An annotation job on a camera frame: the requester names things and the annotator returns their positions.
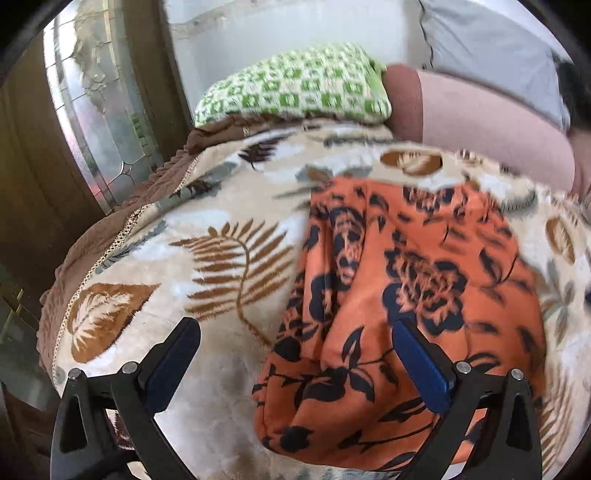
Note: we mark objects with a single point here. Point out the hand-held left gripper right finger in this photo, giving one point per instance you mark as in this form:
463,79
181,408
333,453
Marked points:
422,364

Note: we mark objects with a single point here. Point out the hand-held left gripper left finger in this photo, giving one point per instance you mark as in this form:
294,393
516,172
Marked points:
171,369

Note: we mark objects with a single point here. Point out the orange black floral garment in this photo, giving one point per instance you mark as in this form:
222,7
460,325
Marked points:
415,277

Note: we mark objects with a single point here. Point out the beige leaf print blanket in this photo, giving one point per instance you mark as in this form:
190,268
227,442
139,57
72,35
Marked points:
207,240

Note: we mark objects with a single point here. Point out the brown ruffled bed sheet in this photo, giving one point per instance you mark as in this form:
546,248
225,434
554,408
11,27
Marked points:
207,136

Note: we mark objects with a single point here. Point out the pink bolster pillow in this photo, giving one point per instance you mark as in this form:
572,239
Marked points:
485,124

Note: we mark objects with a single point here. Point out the wooden stained glass door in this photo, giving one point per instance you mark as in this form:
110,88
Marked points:
106,101

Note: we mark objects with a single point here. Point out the green white checked pillow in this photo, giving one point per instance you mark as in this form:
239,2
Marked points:
286,87

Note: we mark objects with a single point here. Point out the black furry cloth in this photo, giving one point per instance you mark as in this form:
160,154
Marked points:
577,92

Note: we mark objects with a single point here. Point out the grey pillow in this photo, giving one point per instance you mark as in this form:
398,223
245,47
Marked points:
485,41

